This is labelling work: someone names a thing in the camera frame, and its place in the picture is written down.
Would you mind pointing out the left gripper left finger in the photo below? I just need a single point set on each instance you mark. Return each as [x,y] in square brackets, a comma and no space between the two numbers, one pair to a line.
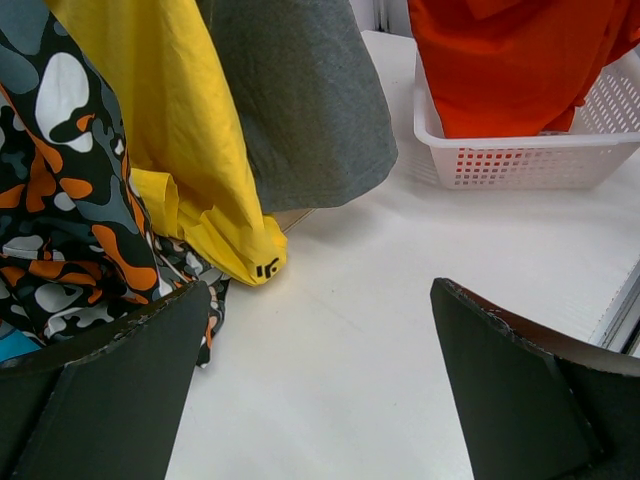
[105,404]

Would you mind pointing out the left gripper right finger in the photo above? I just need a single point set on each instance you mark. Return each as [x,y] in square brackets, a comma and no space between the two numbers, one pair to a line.
[534,403]

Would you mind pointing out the black orange camouflage shorts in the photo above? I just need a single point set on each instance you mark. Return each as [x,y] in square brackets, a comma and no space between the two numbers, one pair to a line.
[77,248]

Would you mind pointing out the yellow shorts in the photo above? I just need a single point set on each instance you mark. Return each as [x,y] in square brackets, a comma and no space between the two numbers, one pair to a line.
[186,147]

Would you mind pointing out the grey shorts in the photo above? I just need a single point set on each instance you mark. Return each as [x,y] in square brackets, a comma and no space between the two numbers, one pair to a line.
[313,112]

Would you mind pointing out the white perforated plastic basket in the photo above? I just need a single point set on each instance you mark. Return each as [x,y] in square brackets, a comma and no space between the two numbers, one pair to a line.
[604,134]

